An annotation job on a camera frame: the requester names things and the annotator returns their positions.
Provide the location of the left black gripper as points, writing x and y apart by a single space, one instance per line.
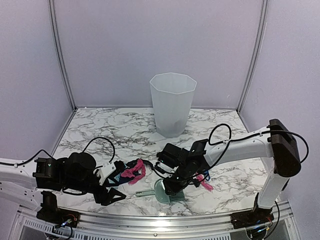
99 198

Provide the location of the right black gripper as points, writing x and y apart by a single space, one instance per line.
173 188

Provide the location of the green hand brush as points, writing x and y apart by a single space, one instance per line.
160 194

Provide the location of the blue plastic dustpan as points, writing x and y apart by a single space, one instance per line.
206 176

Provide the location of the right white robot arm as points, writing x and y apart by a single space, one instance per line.
273 141

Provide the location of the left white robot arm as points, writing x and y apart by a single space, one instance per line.
29 183

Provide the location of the navy paper scrap left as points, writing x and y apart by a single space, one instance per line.
119 180

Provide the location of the black paper scrap left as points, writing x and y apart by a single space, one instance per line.
134 164

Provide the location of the translucent white plastic bin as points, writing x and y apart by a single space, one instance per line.
172 96

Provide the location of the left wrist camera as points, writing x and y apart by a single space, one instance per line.
104 171

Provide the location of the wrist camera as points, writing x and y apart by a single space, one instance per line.
171 157
104 171

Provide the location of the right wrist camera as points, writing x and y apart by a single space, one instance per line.
171 157

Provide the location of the aluminium front frame rail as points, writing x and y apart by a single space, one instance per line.
99 226

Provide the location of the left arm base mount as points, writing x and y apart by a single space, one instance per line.
50 212

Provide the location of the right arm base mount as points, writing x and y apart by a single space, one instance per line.
252 217

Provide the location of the right aluminium corner post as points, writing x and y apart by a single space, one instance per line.
255 55

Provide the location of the aluminium corner post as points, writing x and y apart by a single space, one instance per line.
255 55
59 54

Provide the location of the left aluminium corner post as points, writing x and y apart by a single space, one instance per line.
59 54

